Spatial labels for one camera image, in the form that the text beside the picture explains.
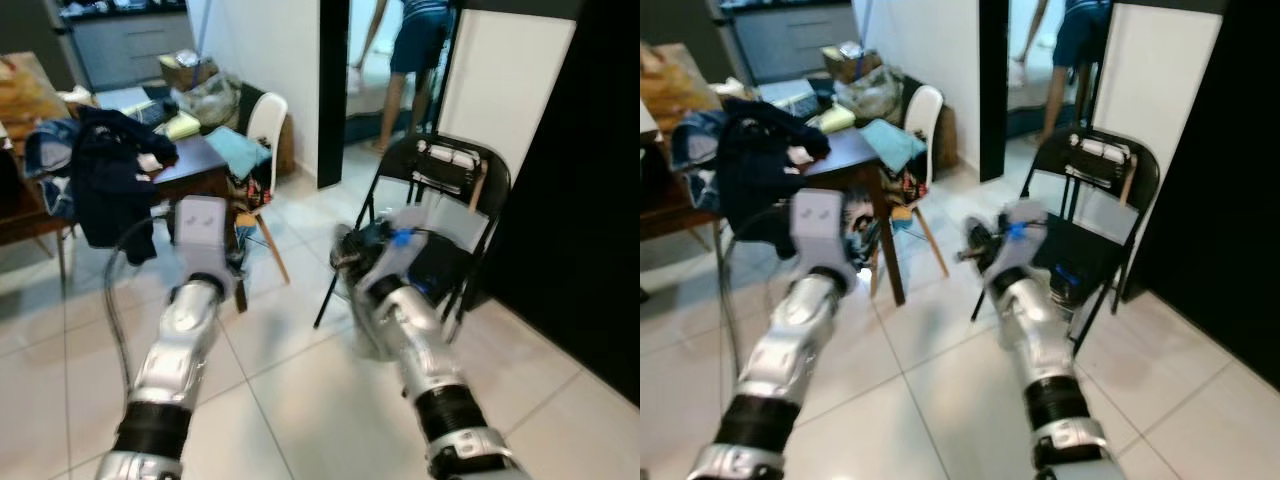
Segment red black patterned cloth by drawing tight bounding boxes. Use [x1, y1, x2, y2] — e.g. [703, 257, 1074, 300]
[228, 170, 273, 213]
[895, 165, 936, 209]

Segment dark wooden table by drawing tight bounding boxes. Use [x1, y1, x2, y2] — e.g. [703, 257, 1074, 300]
[640, 125, 909, 306]
[0, 135, 251, 313]

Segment teal cloth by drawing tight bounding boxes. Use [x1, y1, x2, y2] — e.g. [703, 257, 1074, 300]
[860, 118, 929, 173]
[205, 125, 273, 181]

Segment black folding chair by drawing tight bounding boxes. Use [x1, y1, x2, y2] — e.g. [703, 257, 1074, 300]
[313, 133, 513, 331]
[970, 125, 1163, 356]

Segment dark navy garment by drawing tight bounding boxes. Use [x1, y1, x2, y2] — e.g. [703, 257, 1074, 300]
[70, 105, 181, 266]
[715, 97, 831, 261]

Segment white chair wooden legs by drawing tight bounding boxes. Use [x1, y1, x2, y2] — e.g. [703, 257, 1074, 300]
[870, 85, 951, 301]
[228, 92, 293, 286]

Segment white rolled cloth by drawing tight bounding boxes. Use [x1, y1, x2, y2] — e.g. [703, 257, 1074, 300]
[1070, 135, 1136, 166]
[415, 140, 483, 173]

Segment grey plastic bag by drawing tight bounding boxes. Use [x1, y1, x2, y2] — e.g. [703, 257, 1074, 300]
[175, 72, 243, 131]
[835, 65, 906, 123]

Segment brown cardboard box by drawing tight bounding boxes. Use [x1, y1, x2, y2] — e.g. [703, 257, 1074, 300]
[822, 42, 881, 86]
[160, 50, 219, 93]

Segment blue denim garment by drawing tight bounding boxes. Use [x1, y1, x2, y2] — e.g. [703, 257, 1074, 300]
[670, 110, 729, 211]
[25, 118, 81, 219]

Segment grey cabinet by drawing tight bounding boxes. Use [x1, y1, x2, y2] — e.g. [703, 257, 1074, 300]
[715, 0, 856, 86]
[58, 0, 196, 91]

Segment person in blue shorts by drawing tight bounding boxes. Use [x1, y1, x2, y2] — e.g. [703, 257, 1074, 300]
[350, 0, 456, 151]
[1015, 0, 1116, 146]

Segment white door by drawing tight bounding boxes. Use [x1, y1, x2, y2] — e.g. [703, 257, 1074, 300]
[437, 8, 579, 186]
[1090, 3, 1226, 186]

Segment black wardrobe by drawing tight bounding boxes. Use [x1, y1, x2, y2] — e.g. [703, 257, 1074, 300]
[1120, 0, 1280, 391]
[480, 0, 641, 406]

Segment brown patterned wooden board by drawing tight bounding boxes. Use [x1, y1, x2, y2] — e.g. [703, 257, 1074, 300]
[0, 52, 73, 151]
[640, 42, 723, 136]

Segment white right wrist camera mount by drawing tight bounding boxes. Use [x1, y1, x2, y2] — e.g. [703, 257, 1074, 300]
[990, 200, 1049, 279]
[375, 205, 443, 291]

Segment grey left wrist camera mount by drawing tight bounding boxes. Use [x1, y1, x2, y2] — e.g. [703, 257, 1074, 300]
[792, 190, 851, 279]
[172, 195, 233, 291]

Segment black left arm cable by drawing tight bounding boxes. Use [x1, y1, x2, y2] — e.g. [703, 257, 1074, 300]
[100, 215, 181, 401]
[718, 205, 799, 391]

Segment black door frame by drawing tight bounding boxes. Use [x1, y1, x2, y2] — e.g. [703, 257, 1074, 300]
[318, 0, 351, 189]
[978, 0, 1011, 183]

